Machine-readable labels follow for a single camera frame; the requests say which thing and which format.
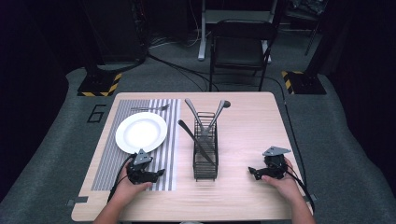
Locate black folding chair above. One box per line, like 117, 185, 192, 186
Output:
208, 19, 279, 93

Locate grey tape strip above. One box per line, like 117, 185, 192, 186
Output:
65, 196, 90, 207

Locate silver spoon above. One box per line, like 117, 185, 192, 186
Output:
205, 99, 232, 134
184, 98, 207, 134

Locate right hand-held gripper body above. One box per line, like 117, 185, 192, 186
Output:
262, 146, 292, 180

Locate black stand base hazard stripes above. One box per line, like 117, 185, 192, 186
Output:
280, 70, 328, 95
77, 64, 123, 98

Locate person's left hand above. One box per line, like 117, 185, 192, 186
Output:
115, 161, 154, 207

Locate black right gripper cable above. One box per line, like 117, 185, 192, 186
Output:
284, 161, 316, 214

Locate silver table knife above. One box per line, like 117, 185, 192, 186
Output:
177, 119, 217, 166

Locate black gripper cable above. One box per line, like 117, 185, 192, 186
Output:
106, 153, 138, 203
284, 161, 316, 214

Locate white round plate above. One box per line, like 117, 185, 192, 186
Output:
115, 111, 168, 155

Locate grey striped placemat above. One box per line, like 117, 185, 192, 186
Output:
91, 98, 182, 192

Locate silver fork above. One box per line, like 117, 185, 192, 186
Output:
130, 104, 171, 113

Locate black floor cable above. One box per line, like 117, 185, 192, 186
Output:
147, 51, 220, 93
264, 76, 310, 188

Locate white metal desk frame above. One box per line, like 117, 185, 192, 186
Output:
197, 0, 278, 64

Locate black wire cutlery holder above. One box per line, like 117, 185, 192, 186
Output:
192, 111, 219, 183

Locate person's right hand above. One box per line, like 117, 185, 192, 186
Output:
261, 157, 303, 203

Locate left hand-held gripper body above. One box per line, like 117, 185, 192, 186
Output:
125, 148, 159, 185

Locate black equipment cabinet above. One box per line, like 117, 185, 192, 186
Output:
78, 0, 149, 64

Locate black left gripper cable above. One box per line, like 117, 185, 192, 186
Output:
106, 153, 138, 203

